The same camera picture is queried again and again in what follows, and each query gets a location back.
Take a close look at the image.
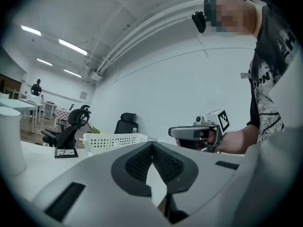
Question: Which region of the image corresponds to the white electric kettle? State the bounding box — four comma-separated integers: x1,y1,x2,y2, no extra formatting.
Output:
0,107,27,176

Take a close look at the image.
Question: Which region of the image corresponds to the person's right hand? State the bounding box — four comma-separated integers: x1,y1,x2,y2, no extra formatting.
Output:
200,129,217,147

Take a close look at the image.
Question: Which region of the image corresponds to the sunflower bouquet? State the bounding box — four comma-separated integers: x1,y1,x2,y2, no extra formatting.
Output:
91,126,107,135

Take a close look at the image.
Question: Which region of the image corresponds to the person's head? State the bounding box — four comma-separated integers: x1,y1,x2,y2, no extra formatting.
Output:
203,0,263,36

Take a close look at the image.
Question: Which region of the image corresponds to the black wide-headrest office chair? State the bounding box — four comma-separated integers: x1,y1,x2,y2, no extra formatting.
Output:
114,113,139,134

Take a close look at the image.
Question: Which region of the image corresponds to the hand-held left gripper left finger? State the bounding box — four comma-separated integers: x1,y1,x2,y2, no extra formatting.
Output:
32,140,166,227

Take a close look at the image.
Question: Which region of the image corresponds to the white desk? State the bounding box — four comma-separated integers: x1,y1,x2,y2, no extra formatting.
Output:
20,97,45,133

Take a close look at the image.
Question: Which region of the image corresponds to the person's right forearm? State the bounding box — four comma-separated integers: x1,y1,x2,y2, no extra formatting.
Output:
208,126,260,155

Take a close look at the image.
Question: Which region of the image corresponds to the checkered table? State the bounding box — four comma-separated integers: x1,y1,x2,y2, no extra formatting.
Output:
54,108,71,127

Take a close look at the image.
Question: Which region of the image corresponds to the black head-mounted camera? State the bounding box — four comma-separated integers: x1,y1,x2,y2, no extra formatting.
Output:
191,11,207,34

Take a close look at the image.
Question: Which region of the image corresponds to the ceiling light strip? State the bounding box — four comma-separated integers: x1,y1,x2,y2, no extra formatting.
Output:
20,25,42,36
36,58,53,67
63,69,82,78
58,38,88,56

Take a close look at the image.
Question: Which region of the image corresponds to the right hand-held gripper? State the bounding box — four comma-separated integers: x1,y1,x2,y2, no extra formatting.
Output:
168,107,232,153

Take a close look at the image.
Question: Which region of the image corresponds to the white plastic basket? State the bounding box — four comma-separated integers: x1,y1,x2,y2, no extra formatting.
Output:
83,133,149,157

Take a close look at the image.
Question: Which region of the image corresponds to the pale blue table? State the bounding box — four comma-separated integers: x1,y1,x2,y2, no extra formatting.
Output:
0,97,36,133

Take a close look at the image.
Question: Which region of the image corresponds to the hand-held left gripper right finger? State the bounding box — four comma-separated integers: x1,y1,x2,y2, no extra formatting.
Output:
151,140,247,224

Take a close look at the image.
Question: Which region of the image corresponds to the black framed picture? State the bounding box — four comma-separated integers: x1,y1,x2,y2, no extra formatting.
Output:
54,147,79,159

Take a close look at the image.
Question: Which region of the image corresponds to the person's printed t-shirt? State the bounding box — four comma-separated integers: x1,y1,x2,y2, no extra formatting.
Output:
246,3,299,144

